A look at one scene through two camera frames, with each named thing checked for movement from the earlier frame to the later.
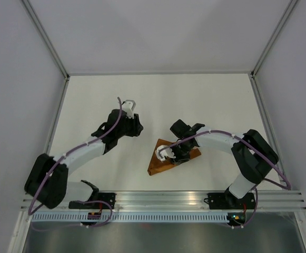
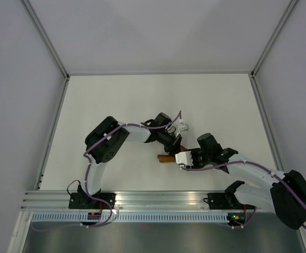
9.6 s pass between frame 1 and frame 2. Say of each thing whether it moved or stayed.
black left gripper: moved
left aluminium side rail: stayed
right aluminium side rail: stayed
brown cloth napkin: moved
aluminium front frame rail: stayed
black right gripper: moved
